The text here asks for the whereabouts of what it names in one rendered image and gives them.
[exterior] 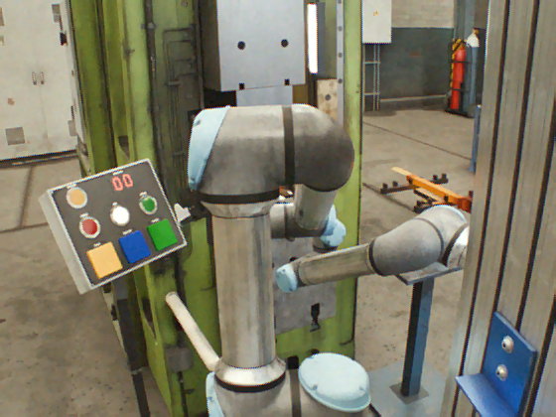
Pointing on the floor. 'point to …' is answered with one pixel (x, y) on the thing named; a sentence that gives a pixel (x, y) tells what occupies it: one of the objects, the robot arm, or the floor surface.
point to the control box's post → (130, 344)
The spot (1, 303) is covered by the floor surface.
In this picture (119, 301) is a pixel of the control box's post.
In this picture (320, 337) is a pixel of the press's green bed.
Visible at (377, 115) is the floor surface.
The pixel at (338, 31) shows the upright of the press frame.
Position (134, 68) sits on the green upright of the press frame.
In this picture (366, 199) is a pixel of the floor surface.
